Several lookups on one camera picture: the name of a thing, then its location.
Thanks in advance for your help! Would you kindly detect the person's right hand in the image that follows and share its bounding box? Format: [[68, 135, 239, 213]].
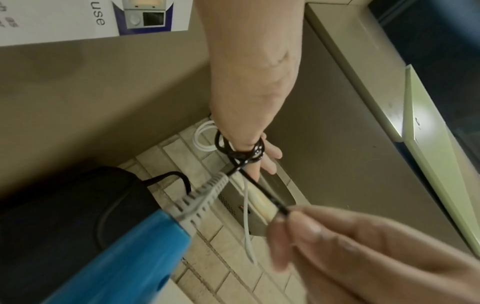
[[265, 204, 480, 304]]

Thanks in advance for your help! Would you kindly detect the person's left hand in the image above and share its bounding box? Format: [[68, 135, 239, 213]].
[[193, 0, 303, 182]]

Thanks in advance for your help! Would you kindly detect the black power cord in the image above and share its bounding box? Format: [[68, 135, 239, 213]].
[[214, 130, 292, 219]]

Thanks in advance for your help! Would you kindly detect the white and blue hair dryer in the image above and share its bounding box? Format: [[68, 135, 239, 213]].
[[41, 172, 230, 304]]

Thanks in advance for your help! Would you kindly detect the black fabric bag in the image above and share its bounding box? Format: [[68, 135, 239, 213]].
[[0, 166, 192, 304]]

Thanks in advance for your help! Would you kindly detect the stainless steel hand dryer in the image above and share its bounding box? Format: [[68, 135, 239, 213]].
[[217, 166, 312, 237]]

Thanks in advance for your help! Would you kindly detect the white and purple microwave poster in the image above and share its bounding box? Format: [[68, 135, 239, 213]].
[[0, 0, 194, 47]]

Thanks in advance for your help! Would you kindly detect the white cable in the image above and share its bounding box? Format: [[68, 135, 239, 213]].
[[194, 120, 258, 265]]

